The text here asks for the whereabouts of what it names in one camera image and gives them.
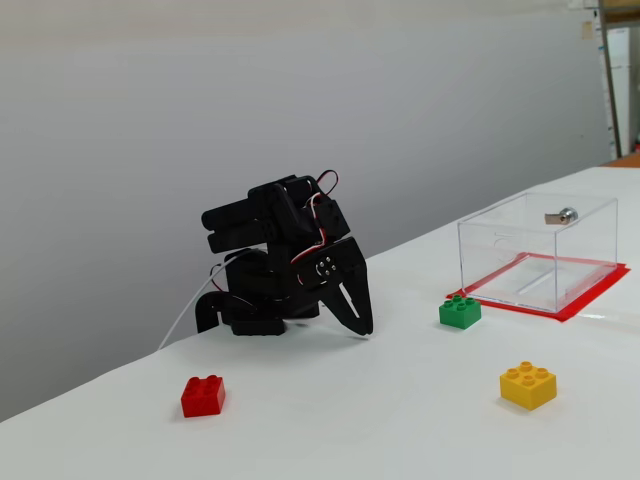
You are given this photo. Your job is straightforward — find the silver metal box lock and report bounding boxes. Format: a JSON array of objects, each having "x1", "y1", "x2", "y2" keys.
[{"x1": 544, "y1": 206, "x2": 579, "y2": 227}]

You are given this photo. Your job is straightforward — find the black table clamp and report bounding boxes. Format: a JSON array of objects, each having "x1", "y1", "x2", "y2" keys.
[{"x1": 194, "y1": 292, "x2": 236, "y2": 335}]

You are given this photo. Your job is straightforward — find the red lego brick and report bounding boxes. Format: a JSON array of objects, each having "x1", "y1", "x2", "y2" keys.
[{"x1": 180, "y1": 374, "x2": 227, "y2": 419}]

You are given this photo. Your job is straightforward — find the red tape square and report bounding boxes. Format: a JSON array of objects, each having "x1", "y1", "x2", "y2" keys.
[{"x1": 446, "y1": 252, "x2": 631, "y2": 324}]

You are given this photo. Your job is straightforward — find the white cabinet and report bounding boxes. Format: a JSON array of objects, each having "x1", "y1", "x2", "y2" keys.
[{"x1": 607, "y1": 27, "x2": 632, "y2": 154}]

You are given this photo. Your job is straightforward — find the green lego brick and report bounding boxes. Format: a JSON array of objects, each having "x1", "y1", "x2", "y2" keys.
[{"x1": 438, "y1": 294, "x2": 483, "y2": 330}]

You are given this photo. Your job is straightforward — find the white cable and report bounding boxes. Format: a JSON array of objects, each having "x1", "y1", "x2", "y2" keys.
[{"x1": 157, "y1": 251, "x2": 254, "y2": 352}]

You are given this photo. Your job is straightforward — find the red white black servo wires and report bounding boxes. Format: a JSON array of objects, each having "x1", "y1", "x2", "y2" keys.
[{"x1": 289, "y1": 169, "x2": 342, "y2": 266}]

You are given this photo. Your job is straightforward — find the brown wooden surface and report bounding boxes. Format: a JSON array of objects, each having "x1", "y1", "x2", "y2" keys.
[{"x1": 601, "y1": 153, "x2": 640, "y2": 169}]

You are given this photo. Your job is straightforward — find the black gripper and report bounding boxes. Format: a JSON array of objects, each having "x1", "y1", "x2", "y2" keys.
[{"x1": 292, "y1": 236, "x2": 375, "y2": 337}]

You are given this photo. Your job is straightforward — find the transparent plastic box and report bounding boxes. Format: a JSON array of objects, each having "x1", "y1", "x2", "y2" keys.
[{"x1": 457, "y1": 192, "x2": 619, "y2": 315}]

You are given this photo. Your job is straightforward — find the yellow lego brick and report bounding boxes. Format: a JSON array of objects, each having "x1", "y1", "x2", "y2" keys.
[{"x1": 499, "y1": 360, "x2": 558, "y2": 412}]

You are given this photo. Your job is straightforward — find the metal shelf post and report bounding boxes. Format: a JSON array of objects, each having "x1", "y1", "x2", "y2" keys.
[{"x1": 597, "y1": 0, "x2": 640, "y2": 160}]

